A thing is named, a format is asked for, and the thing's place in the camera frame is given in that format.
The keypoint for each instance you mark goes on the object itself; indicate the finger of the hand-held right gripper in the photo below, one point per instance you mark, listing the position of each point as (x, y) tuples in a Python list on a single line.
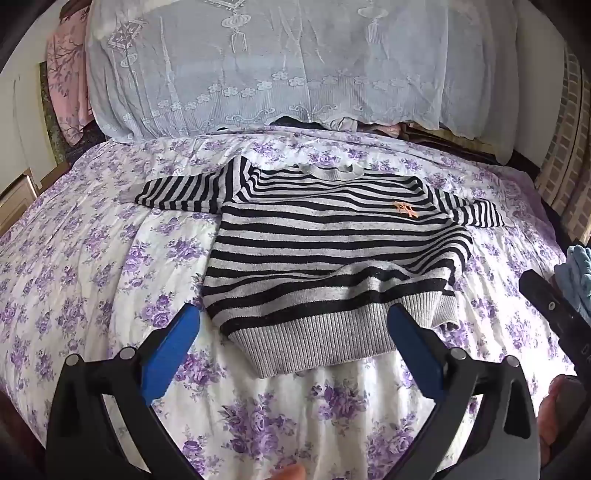
[(549, 307)]

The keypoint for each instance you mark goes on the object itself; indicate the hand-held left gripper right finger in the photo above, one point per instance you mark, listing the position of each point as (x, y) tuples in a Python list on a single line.
[(415, 353)]

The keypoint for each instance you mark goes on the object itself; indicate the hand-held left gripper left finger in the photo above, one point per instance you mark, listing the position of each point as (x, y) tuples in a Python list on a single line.
[(171, 350)]

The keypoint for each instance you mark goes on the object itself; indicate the black grey striped sweater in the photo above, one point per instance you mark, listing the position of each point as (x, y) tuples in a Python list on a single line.
[(332, 249)]

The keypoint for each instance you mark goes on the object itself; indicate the person's right hand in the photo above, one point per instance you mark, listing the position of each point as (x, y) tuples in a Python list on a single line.
[(549, 420)]

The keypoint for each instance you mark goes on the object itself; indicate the light blue cloth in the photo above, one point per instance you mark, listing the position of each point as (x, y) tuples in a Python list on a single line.
[(577, 272)]

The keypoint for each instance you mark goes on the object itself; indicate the purple floral bed sheet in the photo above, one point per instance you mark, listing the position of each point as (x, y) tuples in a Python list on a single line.
[(92, 258)]

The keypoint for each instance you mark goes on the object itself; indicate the brick pattern curtain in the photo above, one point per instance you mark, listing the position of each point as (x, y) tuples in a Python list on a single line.
[(568, 152)]

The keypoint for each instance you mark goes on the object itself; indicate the wooden furniture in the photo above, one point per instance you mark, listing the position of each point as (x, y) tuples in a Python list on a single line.
[(18, 194)]

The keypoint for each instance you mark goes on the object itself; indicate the green patterned cloth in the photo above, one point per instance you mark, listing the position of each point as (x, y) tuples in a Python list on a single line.
[(53, 120)]

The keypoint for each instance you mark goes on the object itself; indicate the pink floral cloth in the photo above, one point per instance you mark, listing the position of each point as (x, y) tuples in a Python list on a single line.
[(69, 69)]

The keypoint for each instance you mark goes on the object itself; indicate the white lace cover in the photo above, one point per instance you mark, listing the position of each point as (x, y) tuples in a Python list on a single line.
[(277, 60)]

